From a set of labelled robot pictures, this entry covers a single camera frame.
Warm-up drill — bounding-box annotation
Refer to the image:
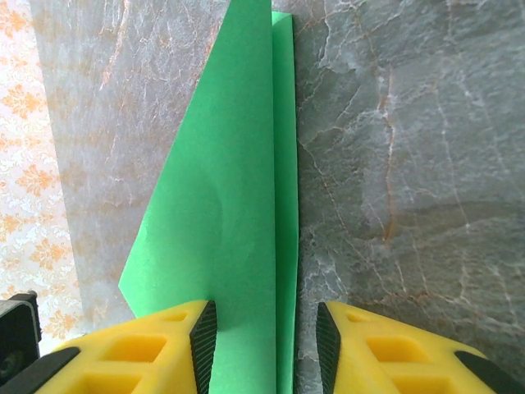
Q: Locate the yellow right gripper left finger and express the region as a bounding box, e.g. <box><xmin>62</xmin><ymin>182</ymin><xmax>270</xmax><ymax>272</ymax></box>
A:
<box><xmin>7</xmin><ymin>299</ymin><xmax>218</xmax><ymax>394</ymax></box>

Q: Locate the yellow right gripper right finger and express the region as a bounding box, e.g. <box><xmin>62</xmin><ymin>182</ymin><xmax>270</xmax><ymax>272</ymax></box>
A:
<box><xmin>315</xmin><ymin>300</ymin><xmax>525</xmax><ymax>394</ymax></box>

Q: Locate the green paper sheet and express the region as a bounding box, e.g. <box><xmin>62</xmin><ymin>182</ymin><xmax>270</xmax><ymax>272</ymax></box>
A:
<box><xmin>117</xmin><ymin>0</ymin><xmax>300</xmax><ymax>394</ymax></box>

